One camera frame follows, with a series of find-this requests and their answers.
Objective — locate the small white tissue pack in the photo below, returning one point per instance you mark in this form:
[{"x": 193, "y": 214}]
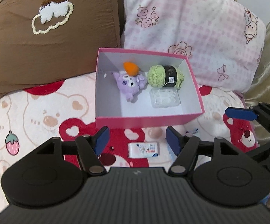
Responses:
[{"x": 143, "y": 149}]

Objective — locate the bear printed blanket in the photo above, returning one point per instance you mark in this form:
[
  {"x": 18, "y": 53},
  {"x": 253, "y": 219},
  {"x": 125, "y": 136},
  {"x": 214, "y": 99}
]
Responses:
[{"x": 44, "y": 116}]

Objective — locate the green yarn ball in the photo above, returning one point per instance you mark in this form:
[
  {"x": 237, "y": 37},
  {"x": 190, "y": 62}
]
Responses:
[{"x": 155, "y": 75}]

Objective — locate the blue wet wipes pack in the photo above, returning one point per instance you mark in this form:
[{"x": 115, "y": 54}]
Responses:
[{"x": 193, "y": 133}]

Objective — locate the pink cardboard box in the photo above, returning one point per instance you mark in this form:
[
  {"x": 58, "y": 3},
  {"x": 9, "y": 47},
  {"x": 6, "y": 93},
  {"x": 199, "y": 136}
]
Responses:
[{"x": 148, "y": 121}]

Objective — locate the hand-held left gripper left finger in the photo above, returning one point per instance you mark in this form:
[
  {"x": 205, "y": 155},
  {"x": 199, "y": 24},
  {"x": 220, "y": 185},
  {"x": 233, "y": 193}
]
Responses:
[{"x": 102, "y": 138}]

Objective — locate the clear floss pick box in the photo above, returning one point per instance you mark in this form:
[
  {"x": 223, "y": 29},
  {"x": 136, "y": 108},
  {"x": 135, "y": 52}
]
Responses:
[{"x": 164, "y": 98}]

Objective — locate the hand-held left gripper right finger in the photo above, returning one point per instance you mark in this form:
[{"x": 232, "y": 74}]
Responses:
[{"x": 173, "y": 140}]

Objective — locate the pink checked pillow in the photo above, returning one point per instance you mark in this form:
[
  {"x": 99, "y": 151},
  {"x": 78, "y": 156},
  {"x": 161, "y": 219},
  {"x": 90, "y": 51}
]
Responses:
[{"x": 190, "y": 28}]

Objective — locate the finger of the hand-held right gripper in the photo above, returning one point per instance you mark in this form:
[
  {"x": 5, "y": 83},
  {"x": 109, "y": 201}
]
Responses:
[
  {"x": 241, "y": 113},
  {"x": 260, "y": 152}
]

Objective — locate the brown pillow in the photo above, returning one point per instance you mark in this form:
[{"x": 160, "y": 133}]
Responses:
[{"x": 44, "y": 51}]

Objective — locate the purple plush toy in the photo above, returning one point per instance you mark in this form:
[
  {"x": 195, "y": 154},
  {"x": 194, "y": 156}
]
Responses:
[{"x": 130, "y": 86}]

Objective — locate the small orange fruit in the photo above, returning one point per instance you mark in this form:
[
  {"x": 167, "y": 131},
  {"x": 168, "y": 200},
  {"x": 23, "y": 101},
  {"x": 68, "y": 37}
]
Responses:
[{"x": 131, "y": 68}]

